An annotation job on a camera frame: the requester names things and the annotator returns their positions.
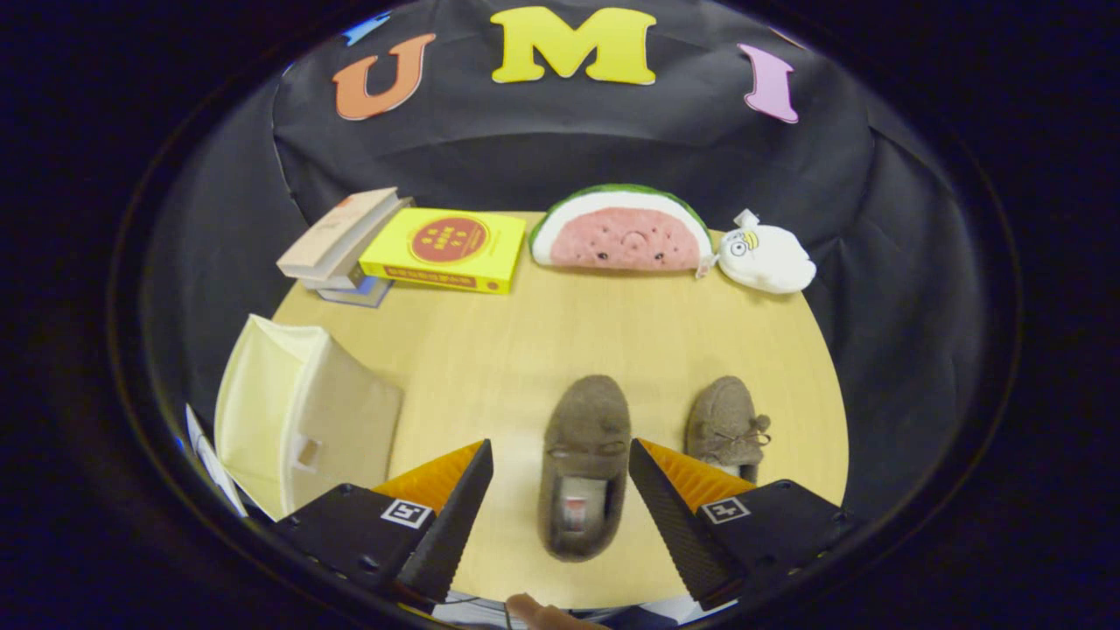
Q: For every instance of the brown fuzzy shoe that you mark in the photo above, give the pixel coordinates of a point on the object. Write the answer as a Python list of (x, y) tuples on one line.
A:
[(586, 429), (722, 420)]

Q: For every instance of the blue book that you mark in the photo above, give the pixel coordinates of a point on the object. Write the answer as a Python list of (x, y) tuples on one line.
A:
[(359, 293)]

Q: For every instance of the grey book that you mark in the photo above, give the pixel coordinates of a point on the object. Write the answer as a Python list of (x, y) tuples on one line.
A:
[(350, 267)]

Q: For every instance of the beige fabric storage box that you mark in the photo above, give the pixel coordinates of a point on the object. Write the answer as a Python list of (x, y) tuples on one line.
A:
[(324, 420)]

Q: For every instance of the person's light clothing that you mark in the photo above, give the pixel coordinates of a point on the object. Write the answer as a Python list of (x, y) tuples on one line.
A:
[(477, 612)]

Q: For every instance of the watermelon slice plush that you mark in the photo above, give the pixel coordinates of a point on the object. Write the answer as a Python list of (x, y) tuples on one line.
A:
[(626, 236)]

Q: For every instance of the yellow book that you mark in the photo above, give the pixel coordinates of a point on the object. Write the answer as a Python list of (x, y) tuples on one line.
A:
[(446, 249)]

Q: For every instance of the beige book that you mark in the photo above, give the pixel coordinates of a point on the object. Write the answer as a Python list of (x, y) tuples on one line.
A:
[(337, 229)]

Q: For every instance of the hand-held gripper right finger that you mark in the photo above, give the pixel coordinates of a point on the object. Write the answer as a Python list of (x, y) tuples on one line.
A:
[(669, 525)]

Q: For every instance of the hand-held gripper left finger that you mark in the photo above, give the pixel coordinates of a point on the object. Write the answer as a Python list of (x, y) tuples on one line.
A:
[(455, 525)]

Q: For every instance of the black backdrop cloth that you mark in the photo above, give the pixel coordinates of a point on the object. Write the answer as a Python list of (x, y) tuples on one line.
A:
[(542, 149)]

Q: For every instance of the white plush toy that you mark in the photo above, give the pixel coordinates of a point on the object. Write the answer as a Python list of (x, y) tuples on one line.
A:
[(770, 258)]

